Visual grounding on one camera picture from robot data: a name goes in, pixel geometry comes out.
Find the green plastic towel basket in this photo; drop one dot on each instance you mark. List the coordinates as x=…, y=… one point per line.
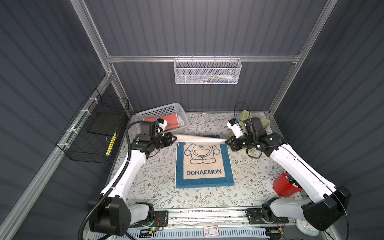
x=254, y=132

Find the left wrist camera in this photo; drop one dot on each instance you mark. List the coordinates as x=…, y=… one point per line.
x=162, y=123

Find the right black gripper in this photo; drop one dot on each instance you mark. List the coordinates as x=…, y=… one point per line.
x=232, y=143

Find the white plastic laundry basket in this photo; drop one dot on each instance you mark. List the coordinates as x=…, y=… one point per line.
x=174, y=108

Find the white ventilated cable duct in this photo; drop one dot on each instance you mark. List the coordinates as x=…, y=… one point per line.
x=199, y=234

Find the pink towel with teal border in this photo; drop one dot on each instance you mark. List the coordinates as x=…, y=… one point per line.
x=172, y=120

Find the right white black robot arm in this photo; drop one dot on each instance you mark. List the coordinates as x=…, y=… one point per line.
x=326, y=203

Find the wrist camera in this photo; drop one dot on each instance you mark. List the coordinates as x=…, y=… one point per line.
x=235, y=127
x=162, y=123

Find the white wire wall basket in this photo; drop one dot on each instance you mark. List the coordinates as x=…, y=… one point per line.
x=207, y=71

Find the red white label card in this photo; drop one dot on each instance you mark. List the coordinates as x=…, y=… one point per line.
x=211, y=231

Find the black wire wall basket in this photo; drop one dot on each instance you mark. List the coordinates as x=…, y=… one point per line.
x=79, y=145

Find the red pen cup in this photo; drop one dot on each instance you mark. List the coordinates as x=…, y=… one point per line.
x=284, y=187

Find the blue white towel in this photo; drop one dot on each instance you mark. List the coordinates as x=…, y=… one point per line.
x=203, y=162

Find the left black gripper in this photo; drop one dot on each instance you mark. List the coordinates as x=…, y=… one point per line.
x=167, y=142

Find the black pad in basket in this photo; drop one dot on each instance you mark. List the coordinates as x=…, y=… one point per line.
x=104, y=124

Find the white wall clock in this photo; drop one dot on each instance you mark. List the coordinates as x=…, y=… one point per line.
x=306, y=228

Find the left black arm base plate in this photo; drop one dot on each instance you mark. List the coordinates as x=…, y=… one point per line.
x=159, y=219

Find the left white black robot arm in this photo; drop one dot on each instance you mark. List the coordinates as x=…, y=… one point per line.
x=109, y=213

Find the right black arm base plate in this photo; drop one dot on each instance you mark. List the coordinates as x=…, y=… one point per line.
x=257, y=216

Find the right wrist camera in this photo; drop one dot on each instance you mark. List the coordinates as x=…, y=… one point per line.
x=235, y=127

